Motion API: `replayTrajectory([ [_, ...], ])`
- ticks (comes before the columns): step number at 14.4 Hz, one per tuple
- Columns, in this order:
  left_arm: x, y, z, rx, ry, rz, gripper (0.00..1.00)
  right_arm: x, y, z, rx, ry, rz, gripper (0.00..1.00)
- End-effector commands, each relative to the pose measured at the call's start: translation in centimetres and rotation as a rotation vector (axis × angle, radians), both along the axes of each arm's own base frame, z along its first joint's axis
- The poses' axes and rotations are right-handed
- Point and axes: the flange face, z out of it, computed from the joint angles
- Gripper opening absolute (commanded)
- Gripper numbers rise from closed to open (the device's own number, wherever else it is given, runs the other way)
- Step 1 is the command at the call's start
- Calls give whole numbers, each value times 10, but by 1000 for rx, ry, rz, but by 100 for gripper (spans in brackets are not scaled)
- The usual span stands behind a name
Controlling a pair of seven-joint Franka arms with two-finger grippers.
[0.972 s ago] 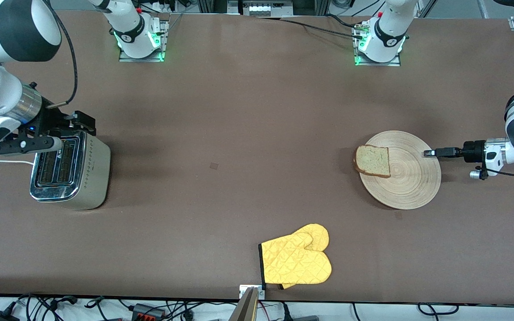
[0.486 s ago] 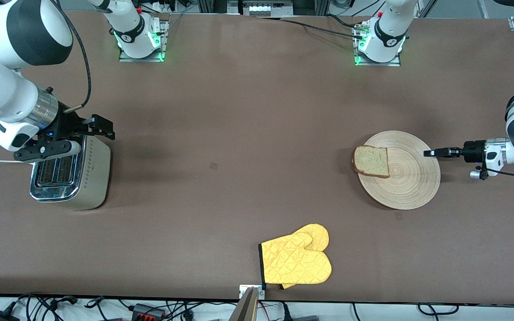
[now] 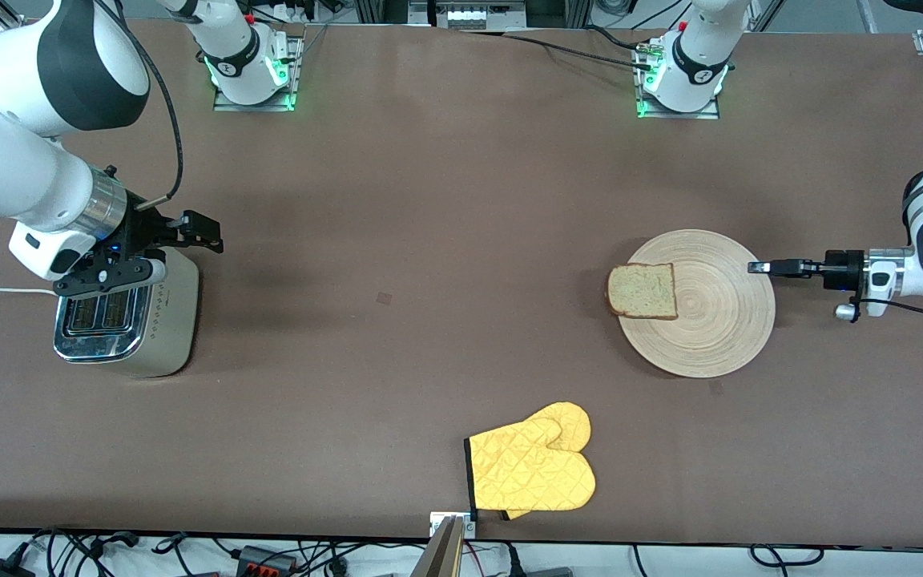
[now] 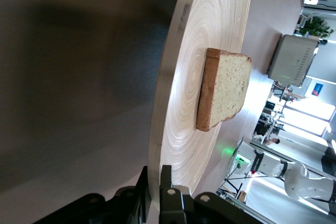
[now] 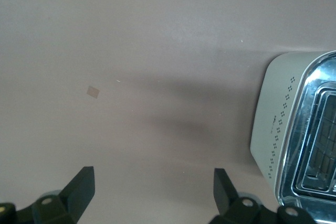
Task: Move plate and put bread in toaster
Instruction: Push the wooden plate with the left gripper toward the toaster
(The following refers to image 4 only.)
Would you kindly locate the green potted plant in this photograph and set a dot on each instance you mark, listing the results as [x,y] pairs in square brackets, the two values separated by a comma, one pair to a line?
[316,27]

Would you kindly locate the person in background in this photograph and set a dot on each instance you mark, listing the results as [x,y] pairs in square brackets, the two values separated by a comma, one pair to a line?
[271,142]

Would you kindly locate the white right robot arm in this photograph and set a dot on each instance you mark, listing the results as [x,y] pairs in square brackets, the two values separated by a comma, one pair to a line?
[296,182]

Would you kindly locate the blue wall poster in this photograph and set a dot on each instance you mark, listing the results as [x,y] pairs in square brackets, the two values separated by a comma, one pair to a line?
[317,89]

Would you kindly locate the round wooden plate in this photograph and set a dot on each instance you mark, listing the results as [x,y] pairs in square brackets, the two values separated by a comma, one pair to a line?
[183,37]

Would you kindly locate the bread slice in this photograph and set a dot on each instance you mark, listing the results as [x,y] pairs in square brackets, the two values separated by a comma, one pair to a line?
[228,90]

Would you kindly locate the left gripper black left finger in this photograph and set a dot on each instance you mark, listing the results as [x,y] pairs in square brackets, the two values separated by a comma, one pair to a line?
[143,195]

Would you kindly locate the silver two-slot toaster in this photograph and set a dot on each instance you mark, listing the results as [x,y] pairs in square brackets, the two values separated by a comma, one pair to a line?
[291,58]

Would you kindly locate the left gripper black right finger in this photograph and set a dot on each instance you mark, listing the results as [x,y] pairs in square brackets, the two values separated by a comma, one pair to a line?
[168,203]

